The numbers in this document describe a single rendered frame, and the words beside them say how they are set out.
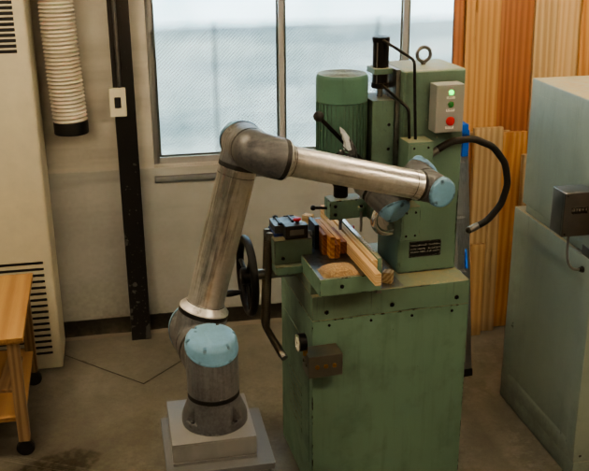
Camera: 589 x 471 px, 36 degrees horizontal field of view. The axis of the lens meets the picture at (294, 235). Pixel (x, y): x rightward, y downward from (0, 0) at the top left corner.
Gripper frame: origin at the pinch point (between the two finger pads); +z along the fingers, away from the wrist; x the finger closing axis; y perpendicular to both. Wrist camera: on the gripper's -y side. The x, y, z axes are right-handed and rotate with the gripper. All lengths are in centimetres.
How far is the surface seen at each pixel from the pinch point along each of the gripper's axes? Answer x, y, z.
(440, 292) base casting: 9, -44, -50
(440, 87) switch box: -39.4, -7.3, -12.9
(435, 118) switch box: -31.4, -12.5, -16.6
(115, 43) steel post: 29, -46, 136
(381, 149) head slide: -12.6, -17.3, -8.0
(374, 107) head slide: -20.5, -7.8, -0.1
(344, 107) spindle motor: -13.5, -0.2, 4.2
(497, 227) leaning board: -32, -170, -10
